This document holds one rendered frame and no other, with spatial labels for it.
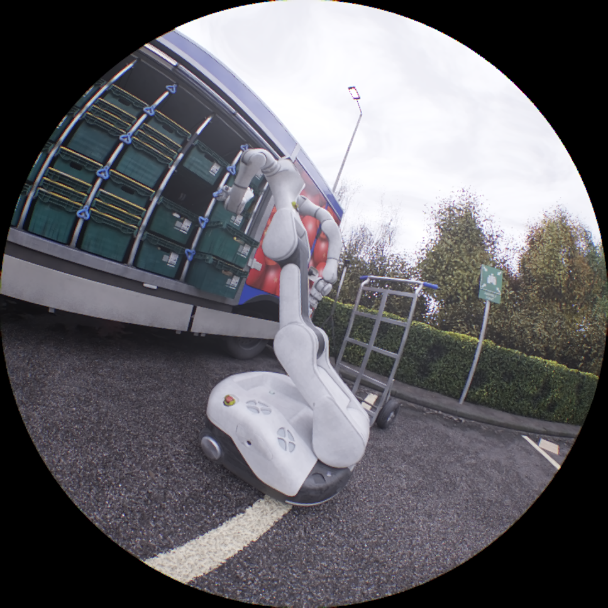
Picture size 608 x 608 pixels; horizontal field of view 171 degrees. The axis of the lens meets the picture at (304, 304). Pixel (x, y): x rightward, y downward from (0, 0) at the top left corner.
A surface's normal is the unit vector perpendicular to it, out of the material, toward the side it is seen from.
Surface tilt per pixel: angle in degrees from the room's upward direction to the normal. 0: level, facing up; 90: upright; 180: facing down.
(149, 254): 92
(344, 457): 90
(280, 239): 89
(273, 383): 74
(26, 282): 90
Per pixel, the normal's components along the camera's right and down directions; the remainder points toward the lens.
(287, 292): -0.36, -0.15
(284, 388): -0.25, -0.40
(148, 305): 0.83, 0.24
